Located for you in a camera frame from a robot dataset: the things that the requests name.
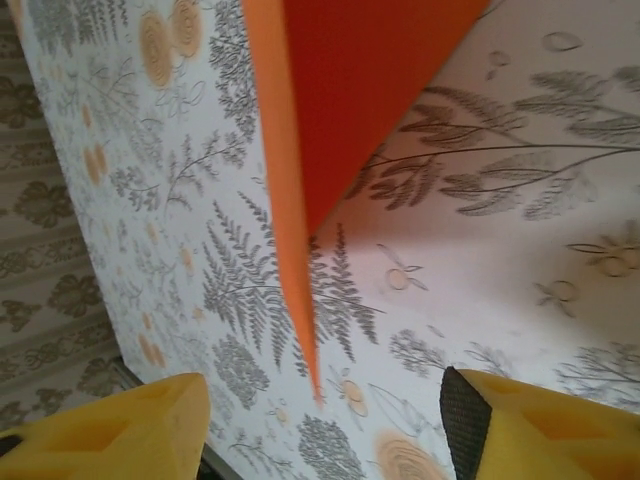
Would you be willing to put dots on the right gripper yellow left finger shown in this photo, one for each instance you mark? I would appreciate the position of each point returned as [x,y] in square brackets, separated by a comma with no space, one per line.
[100,435]

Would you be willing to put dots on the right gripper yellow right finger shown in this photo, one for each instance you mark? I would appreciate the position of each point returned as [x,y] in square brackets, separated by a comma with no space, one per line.
[560,440]

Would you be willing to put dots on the orange cloth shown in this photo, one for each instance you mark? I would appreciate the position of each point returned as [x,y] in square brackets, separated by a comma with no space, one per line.
[340,100]

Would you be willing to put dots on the floral table cover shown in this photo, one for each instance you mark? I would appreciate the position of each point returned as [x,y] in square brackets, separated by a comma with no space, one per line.
[475,250]

